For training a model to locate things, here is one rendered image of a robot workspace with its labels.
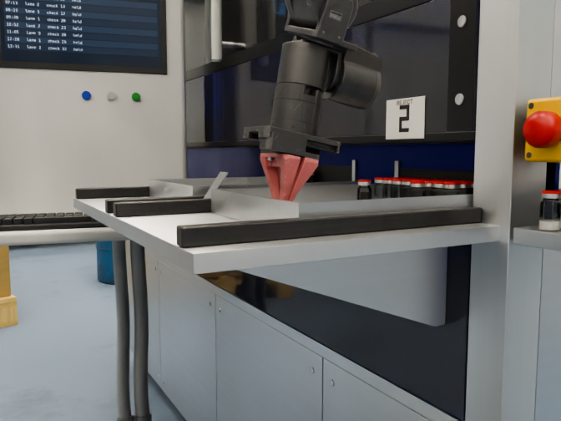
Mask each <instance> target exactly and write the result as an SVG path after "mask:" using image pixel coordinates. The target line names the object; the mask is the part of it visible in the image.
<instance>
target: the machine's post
mask: <svg viewBox="0 0 561 421"><path fill-rule="evenodd" d="M554 4H555V0H480V22H479V45H478V91H477V114H476V137H475V160H474V183H473V206H474V207H480V208H481V222H479V223H484V224H490V225H496V226H499V241H493V242H485V243H478V244H472V252H471V276H470V299H469V322H468V345H467V391H466V414H465V421H534V407H535V389H536V372H537V356H538V323H539V306H540V289H541V272H542V254H543V248H537V247H532V246H523V245H518V244H514V243H513V229H514V228H515V227H524V226H539V210H540V202H541V201H542V200H543V198H542V197H541V194H542V193H541V191H542V190H545V188H546V171H547V162H528V161H526V160H525V144H526V140H525V138H524V137H523V125H524V122H525V121H526V119H527V107H528V101H529V100H531V99H543V98H550V87H551V70H552V53H553V21H554Z"/></svg>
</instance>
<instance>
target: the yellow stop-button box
mask: <svg viewBox="0 0 561 421"><path fill-rule="evenodd" d="M537 111H552V112H554V113H556V114H557V115H559V117H560V118H561V97H552V98H543V99H531V100H529V101H528V107H527V118H528V117H529V116H530V115H531V114H533V113H534V112H537ZM525 160H526V161H528V162H554V163H561V139H560V141H559V142H558V143H557V144H556V145H554V146H552V147H549V148H534V147H533V146H531V145H529V144H528V142H527V141H526V144H525Z"/></svg>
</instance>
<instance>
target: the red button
mask: <svg viewBox="0 0 561 421"><path fill-rule="evenodd" d="M523 137H524V138H525V140H526V141H527V142H528V144H529V145H531V146H533V147H534V148H549V147H552V146H554V145H556V144H557V143H558V142H559V141H560V139H561V118H560V117H559V115H557V114H556V113H554V112H552V111H537V112H534V113H533V114H531V115H530V116H529V117H528V118H527V119H526V121H525V122H524V125H523Z"/></svg>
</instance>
